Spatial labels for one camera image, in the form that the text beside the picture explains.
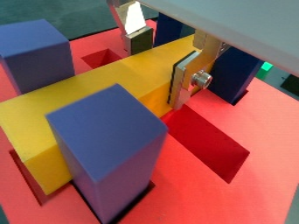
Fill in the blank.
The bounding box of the dark blue U block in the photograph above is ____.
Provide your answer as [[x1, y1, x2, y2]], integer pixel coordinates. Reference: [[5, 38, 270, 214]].
[[154, 13, 263, 105]]

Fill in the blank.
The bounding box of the black angle bracket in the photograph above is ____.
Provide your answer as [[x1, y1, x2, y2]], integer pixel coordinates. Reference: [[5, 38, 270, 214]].
[[280, 74, 299, 96]]

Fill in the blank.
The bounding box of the purple U block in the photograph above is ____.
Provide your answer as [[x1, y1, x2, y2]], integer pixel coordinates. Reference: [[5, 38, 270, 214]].
[[0, 20, 167, 224]]

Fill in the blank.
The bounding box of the green stepped block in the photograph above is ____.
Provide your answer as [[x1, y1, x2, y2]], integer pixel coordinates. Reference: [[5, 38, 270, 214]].
[[256, 62, 274, 81]]

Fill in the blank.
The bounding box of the yellow long block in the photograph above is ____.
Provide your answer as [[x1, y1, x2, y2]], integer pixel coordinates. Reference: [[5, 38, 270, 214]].
[[0, 36, 195, 194]]

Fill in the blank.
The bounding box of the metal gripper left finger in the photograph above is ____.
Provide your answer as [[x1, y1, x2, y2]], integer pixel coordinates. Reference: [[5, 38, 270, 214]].
[[107, 0, 155, 55]]

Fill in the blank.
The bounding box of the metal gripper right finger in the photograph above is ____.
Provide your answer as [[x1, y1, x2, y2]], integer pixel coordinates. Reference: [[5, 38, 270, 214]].
[[167, 30, 230, 109]]

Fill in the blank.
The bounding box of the red slotted board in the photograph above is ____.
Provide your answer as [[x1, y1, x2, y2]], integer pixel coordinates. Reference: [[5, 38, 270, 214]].
[[0, 19, 299, 224]]

